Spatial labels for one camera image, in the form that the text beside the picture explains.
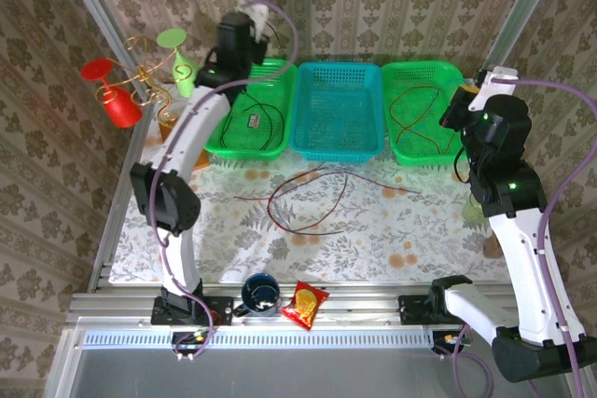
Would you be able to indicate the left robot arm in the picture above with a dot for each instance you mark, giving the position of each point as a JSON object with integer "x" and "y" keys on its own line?
{"x": 186, "y": 137}

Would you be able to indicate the green plastic basket with label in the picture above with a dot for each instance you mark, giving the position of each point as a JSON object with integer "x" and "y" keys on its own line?
{"x": 275, "y": 86}

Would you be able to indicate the green wine glass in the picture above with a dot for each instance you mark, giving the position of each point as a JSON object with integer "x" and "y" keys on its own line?
{"x": 179, "y": 72}

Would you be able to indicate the small printed label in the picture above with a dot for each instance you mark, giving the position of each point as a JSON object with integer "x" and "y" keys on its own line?
{"x": 253, "y": 121}

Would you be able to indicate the green transparent cup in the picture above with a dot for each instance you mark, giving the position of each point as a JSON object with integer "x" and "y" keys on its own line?
{"x": 473, "y": 214}

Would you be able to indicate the blue plastic basket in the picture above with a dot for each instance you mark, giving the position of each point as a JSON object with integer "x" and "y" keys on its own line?
{"x": 336, "y": 109}

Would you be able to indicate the brown spice bottle black cap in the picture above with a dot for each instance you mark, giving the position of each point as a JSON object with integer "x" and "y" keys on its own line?
{"x": 492, "y": 247}

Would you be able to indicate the red wine glass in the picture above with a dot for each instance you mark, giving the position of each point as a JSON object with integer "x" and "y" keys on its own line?
{"x": 122, "y": 109}

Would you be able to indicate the floral tablecloth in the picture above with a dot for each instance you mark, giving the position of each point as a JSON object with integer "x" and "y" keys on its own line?
{"x": 373, "y": 253}

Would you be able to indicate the black connector block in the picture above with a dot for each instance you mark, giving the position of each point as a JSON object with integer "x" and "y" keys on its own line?
{"x": 186, "y": 337}
{"x": 443, "y": 344}

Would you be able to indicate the red snack packet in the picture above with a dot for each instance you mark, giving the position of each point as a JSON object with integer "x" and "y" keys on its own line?
{"x": 305, "y": 306}

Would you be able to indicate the dark blue mug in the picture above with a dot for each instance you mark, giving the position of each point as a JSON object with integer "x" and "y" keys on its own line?
{"x": 261, "y": 295}

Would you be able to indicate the grey metal panel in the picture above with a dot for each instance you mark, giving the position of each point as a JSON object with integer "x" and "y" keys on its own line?
{"x": 298, "y": 374}

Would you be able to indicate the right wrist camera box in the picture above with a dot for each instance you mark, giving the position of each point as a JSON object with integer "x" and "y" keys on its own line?
{"x": 494, "y": 76}

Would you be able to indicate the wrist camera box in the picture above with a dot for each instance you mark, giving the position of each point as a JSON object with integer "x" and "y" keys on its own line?
{"x": 494, "y": 76}
{"x": 256, "y": 16}

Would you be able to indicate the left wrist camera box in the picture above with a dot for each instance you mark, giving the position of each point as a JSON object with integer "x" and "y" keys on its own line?
{"x": 256, "y": 16}

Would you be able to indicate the aluminium frame post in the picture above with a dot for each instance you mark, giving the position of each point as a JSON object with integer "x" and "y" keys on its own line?
{"x": 93, "y": 6}
{"x": 518, "y": 16}

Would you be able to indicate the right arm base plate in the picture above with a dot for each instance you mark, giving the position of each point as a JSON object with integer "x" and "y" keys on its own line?
{"x": 412, "y": 309}

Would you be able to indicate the wide aluminium frame rail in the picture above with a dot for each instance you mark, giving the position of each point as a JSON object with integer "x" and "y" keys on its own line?
{"x": 364, "y": 309}

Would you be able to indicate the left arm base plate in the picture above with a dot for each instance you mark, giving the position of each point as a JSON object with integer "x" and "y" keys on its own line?
{"x": 219, "y": 309}

